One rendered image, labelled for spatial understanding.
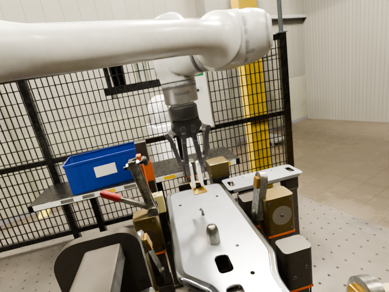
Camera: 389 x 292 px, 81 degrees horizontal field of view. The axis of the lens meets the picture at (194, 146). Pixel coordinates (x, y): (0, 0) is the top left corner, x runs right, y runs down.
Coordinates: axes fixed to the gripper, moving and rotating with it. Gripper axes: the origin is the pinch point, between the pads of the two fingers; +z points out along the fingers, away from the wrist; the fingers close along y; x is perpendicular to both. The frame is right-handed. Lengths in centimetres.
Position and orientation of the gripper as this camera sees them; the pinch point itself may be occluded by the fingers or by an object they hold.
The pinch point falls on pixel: (195, 174)
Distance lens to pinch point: 66.1
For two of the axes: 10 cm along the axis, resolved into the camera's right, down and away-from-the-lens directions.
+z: 1.8, 9.5, 2.6
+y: 9.7, -2.2, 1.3
